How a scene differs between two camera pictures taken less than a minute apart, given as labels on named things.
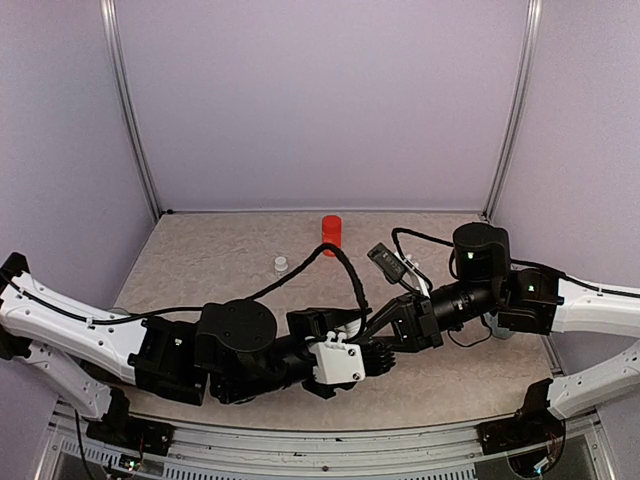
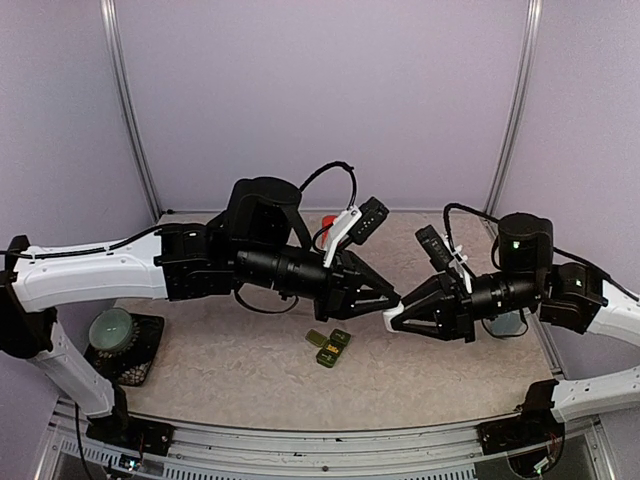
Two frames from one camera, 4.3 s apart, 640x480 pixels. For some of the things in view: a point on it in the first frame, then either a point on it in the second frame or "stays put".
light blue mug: [496, 330] stays put
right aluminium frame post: [532, 34] stays put
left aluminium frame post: [110, 16] stays put
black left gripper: [315, 320] -> [339, 299]
